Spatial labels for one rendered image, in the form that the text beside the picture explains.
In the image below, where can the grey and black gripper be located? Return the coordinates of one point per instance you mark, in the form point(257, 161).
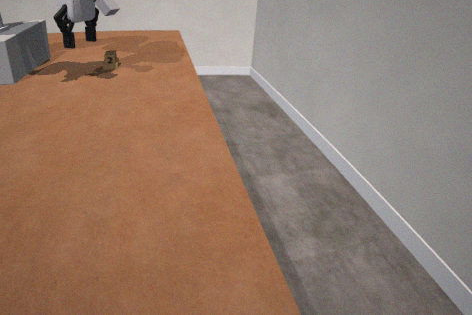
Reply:
point(78, 11)

